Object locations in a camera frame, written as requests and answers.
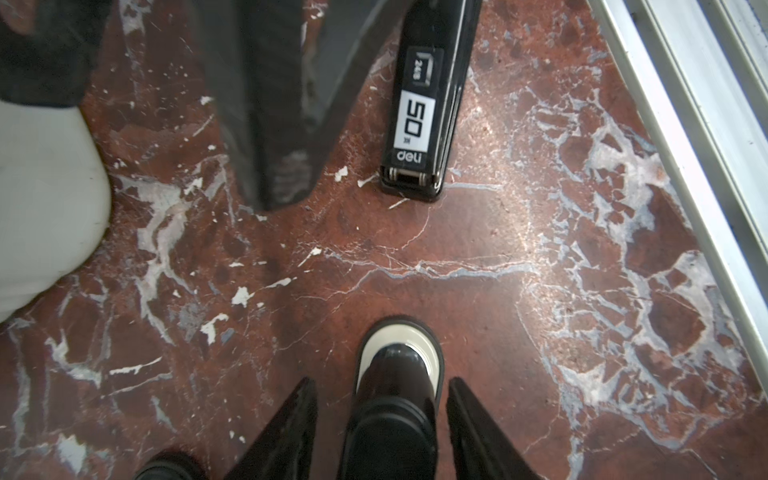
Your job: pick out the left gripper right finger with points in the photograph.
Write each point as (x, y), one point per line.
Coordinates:
(480, 449)

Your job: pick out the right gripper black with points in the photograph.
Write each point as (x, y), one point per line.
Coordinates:
(282, 103)

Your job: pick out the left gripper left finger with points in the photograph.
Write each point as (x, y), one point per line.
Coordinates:
(283, 450)

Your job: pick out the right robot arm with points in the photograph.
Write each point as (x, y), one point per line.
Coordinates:
(55, 194)

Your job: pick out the aluminium front rail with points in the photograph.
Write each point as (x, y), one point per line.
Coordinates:
(697, 71)

